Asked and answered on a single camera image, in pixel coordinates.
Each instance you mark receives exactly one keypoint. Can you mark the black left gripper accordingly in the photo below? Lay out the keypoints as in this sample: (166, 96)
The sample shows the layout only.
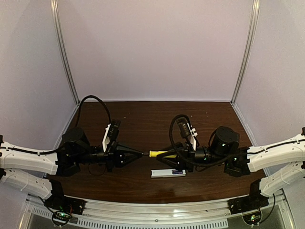
(112, 157)

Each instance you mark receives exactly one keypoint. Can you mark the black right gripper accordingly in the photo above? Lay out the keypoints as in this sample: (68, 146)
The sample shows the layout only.
(187, 157)

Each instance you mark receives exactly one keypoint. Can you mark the yellow handled screwdriver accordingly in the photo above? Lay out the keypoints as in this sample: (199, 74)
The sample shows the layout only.
(166, 154)

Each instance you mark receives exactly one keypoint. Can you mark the white remote control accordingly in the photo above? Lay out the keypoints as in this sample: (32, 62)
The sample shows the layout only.
(164, 173)

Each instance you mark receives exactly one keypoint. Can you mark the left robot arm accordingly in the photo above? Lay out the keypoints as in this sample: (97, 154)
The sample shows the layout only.
(65, 161)

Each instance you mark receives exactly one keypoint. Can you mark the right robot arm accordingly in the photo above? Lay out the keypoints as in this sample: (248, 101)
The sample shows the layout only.
(239, 161)

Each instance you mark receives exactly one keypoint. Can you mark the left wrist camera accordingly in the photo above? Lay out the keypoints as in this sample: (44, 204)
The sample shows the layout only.
(111, 133)

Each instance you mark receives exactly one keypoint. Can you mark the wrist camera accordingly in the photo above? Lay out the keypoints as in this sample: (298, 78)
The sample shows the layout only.
(111, 133)
(188, 130)

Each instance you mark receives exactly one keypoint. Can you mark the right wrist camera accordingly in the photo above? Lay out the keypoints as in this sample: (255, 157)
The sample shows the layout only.
(188, 130)

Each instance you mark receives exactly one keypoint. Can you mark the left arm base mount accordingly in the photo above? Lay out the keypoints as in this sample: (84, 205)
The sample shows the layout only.
(66, 204)

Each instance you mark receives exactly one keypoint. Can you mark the perforated cable tray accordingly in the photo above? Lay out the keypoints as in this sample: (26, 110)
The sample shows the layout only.
(41, 219)

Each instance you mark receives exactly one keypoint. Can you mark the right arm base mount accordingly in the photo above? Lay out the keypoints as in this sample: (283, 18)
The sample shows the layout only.
(247, 203)

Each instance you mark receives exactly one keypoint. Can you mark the aluminium front rail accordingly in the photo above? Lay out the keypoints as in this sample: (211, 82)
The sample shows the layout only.
(277, 215)

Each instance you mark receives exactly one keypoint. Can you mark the aluminium corner post left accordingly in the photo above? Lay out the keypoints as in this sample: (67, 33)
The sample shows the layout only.
(62, 50)

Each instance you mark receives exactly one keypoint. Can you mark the aluminium corner post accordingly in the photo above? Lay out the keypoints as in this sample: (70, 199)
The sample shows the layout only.
(247, 51)
(62, 50)

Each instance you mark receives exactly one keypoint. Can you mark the aluminium corner post right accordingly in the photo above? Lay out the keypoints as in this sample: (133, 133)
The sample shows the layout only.
(247, 51)

